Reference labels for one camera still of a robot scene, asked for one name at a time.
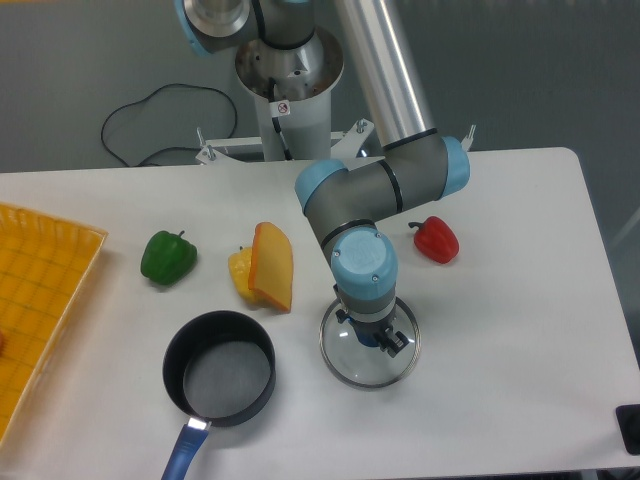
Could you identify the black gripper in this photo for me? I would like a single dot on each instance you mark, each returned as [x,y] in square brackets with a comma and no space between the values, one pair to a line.
[378,327]

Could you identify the glass lid with blue knob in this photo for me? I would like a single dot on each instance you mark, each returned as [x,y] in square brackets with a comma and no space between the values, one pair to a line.
[367,367]

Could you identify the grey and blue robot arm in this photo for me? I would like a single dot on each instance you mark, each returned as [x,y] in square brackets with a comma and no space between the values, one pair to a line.
[342,205]

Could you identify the red bell pepper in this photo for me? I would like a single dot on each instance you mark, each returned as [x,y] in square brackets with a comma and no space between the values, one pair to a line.
[435,239]

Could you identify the orange cheese wedge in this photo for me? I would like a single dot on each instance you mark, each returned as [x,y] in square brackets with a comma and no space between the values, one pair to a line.
[272,268]

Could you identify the yellow bell pepper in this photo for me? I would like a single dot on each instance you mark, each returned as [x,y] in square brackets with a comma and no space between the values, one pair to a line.
[239,265]

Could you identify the green bell pepper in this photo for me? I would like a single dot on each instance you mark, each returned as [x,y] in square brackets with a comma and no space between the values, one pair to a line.
[167,258]

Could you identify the black device at table edge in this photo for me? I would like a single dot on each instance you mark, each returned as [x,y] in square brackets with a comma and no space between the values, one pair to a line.
[628,417]

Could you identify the yellow woven basket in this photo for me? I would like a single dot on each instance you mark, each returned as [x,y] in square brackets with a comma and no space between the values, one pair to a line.
[45,260]

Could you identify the black saucepan with blue handle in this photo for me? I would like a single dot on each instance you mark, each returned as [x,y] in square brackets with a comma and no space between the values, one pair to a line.
[220,370]

